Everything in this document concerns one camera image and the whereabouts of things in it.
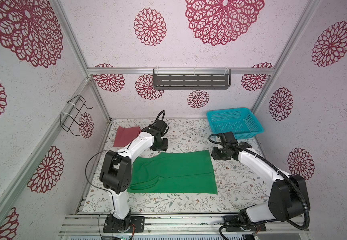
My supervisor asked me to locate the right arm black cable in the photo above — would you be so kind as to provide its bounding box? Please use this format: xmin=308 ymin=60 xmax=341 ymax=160
xmin=207 ymin=133 xmax=311 ymax=240

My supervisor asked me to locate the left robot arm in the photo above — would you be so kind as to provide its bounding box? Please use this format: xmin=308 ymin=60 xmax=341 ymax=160
xmin=99 ymin=119 xmax=169 ymax=225

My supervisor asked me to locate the grey wall shelf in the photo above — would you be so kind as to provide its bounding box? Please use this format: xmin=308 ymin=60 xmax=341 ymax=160
xmin=152 ymin=69 xmax=231 ymax=90

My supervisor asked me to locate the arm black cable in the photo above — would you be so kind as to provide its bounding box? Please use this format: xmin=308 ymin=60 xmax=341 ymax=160
xmin=84 ymin=110 xmax=166 ymax=240
xmin=207 ymin=133 xmax=311 ymax=240

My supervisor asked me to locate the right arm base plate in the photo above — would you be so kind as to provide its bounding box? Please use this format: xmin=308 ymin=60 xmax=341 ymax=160
xmin=223 ymin=215 xmax=267 ymax=232

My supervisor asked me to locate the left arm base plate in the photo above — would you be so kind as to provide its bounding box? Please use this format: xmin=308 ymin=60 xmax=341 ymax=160
xmin=102 ymin=215 xmax=145 ymax=234

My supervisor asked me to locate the pink tank top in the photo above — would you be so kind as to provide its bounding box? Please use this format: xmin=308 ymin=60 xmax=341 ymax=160
xmin=113 ymin=127 xmax=141 ymax=147

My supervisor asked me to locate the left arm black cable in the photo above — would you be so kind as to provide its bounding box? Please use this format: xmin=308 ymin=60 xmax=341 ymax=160
xmin=84 ymin=110 xmax=166 ymax=240

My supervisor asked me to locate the black wire wall rack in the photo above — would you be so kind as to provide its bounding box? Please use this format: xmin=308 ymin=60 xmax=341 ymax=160
xmin=59 ymin=95 xmax=93 ymax=137

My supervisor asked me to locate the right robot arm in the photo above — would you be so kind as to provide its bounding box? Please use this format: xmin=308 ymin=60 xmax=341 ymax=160
xmin=208 ymin=132 xmax=310 ymax=230

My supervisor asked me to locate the teal plastic basket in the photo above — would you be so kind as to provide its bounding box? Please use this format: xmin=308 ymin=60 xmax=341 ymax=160
xmin=206 ymin=108 xmax=264 ymax=140

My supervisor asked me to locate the aluminium front rail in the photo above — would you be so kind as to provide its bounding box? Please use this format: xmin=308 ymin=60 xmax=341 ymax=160
xmin=56 ymin=213 xmax=310 ymax=237

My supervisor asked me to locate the green tank top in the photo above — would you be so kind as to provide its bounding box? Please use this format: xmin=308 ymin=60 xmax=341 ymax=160
xmin=127 ymin=150 xmax=217 ymax=194

